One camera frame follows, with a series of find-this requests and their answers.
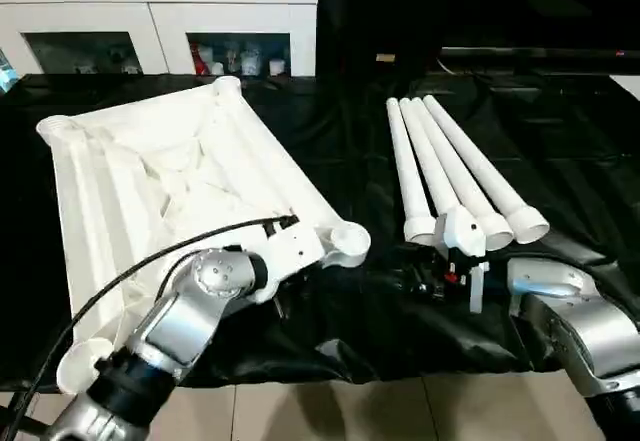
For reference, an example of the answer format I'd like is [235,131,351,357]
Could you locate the blue and white box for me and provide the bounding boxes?
[0,46,20,93]

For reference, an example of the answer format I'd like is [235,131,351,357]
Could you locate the white board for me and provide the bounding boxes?
[609,74,640,100]

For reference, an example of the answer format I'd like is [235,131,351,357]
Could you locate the black flat monitor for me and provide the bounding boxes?
[439,46,640,75]

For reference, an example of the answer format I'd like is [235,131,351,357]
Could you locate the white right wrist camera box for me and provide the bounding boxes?
[433,204,490,316]

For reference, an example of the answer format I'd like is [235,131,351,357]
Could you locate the white plastic table leg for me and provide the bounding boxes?
[398,96,464,217]
[409,95,516,252]
[385,96,439,243]
[422,94,550,246]

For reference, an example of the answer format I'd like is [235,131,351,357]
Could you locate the black speaker cabinet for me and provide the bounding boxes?
[317,0,441,77]

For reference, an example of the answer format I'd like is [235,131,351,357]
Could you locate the white sideboard cabinet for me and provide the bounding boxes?
[0,0,319,77]

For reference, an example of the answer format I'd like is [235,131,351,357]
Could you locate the white plastic table top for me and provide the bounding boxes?
[35,75,373,396]

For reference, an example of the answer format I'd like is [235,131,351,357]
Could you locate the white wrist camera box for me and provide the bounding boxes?
[433,204,490,316]
[243,221,325,306]

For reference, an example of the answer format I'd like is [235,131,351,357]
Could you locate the white patterned jug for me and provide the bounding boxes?
[240,45,261,75]

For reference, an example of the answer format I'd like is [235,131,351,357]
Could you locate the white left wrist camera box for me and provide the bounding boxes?
[243,221,325,306]

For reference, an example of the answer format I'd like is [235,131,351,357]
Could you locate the black work mat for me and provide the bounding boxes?
[0,73,640,392]

